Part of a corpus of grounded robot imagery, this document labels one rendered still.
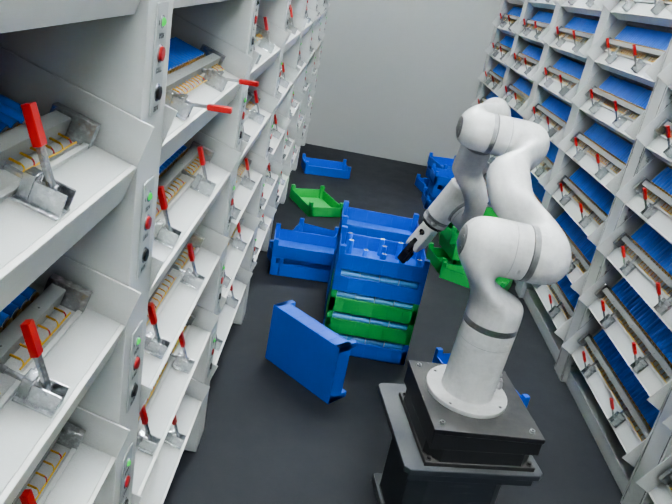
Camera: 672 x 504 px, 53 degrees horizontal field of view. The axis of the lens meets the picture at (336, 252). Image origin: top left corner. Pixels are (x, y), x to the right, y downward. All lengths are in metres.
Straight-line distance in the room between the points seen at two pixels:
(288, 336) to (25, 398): 1.51
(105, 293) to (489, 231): 0.80
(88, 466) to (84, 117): 0.44
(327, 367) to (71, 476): 1.24
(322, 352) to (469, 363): 0.67
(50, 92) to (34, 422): 0.34
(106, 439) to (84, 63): 0.48
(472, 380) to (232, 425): 0.75
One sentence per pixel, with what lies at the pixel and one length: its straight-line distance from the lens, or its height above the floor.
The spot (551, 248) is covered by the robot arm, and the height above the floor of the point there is 0.78.
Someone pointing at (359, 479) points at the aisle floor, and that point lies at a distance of 1.87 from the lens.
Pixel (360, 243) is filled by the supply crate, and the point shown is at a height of 0.34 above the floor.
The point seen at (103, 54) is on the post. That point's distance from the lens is 0.76.
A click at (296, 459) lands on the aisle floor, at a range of 1.88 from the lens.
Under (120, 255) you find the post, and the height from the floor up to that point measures 0.86.
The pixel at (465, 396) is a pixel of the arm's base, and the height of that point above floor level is 0.40.
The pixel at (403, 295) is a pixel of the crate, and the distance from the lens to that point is 2.26.
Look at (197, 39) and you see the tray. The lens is 1.45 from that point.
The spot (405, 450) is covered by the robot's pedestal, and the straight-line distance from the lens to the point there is 1.54.
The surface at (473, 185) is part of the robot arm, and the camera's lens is 2.00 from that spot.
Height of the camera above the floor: 1.20
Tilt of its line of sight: 22 degrees down
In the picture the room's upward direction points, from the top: 11 degrees clockwise
